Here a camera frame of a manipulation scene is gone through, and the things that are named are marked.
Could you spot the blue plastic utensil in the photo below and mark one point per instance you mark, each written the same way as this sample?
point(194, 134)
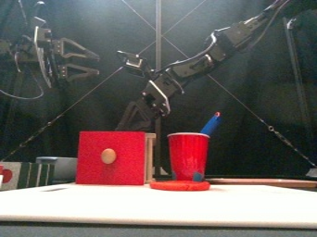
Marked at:
point(210, 125)

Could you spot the vertical metal frame pole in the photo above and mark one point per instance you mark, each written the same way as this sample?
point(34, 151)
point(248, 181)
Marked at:
point(158, 31)

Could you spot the green striped toy block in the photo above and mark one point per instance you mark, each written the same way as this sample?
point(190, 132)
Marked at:
point(35, 174)

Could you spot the dark metal side post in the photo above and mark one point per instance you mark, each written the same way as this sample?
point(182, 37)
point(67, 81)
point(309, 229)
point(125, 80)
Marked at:
point(295, 77)

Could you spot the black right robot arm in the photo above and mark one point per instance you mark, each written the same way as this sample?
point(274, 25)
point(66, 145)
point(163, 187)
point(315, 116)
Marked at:
point(230, 37)

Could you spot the red drawer with wooden knob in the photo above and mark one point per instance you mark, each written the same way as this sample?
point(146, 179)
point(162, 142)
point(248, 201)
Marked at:
point(123, 166)

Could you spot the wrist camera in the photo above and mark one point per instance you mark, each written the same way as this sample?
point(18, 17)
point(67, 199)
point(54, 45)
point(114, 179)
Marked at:
point(42, 34)
point(133, 63)

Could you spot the red plastic cup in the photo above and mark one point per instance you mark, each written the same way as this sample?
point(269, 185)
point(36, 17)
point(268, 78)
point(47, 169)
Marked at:
point(188, 157)

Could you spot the red dough disc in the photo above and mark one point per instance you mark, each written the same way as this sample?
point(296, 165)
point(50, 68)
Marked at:
point(179, 185)

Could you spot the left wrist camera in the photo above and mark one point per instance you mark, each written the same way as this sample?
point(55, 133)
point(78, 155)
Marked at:
point(42, 34)

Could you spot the pink wooden board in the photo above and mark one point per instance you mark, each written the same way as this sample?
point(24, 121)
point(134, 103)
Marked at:
point(268, 183)

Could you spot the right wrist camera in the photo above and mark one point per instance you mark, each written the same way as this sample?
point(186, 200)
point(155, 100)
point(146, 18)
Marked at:
point(133, 63)

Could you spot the grey pole base bracket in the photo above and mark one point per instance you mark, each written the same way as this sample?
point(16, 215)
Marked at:
point(163, 172)

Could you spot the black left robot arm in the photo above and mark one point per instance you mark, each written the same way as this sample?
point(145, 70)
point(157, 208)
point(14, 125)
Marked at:
point(10, 49)

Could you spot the grey metal corner bracket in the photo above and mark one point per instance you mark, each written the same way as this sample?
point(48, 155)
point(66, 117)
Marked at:
point(312, 172)

